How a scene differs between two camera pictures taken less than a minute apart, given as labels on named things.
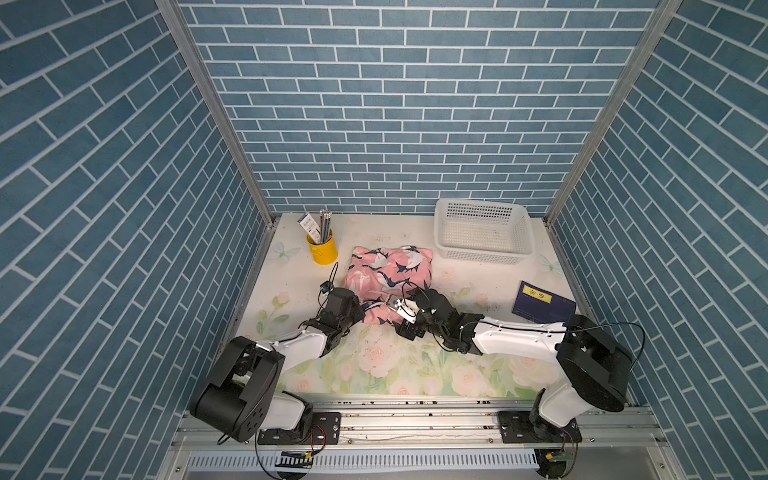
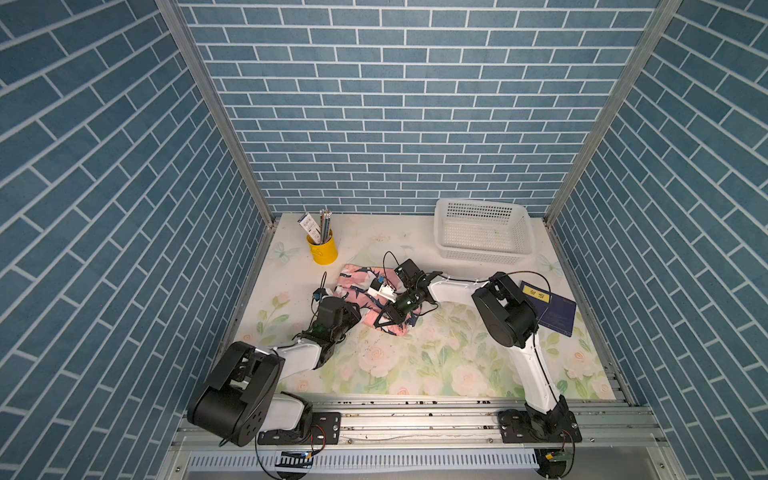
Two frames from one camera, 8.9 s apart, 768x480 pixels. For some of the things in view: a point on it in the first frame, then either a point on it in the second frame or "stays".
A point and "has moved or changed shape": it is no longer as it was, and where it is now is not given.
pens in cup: [325, 217] stays
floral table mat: [373, 359] stays
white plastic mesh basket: [483, 231] stays
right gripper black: [408, 329] -> [393, 316]
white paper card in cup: [312, 227] stays
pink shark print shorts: [378, 275] has moved or changed shape
